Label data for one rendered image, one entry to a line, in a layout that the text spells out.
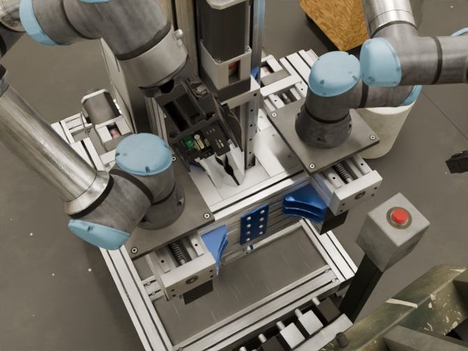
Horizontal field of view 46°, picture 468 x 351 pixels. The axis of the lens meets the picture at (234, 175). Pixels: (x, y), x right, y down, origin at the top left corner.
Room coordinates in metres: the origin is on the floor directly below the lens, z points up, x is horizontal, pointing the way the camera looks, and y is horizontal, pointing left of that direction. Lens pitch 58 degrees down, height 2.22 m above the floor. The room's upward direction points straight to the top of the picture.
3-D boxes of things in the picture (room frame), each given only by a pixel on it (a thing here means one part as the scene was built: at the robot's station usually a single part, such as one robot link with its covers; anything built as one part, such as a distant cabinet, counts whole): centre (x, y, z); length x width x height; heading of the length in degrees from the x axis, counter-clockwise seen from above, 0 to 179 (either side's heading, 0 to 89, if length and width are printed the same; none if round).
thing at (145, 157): (0.67, 0.20, 1.20); 0.13 x 0.12 x 0.14; 152
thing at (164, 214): (0.67, 0.20, 1.09); 0.15 x 0.15 x 0.10
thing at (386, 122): (1.64, -0.67, 0.24); 0.32 x 0.30 x 0.47; 119
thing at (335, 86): (0.91, -0.25, 1.20); 0.13 x 0.12 x 0.14; 93
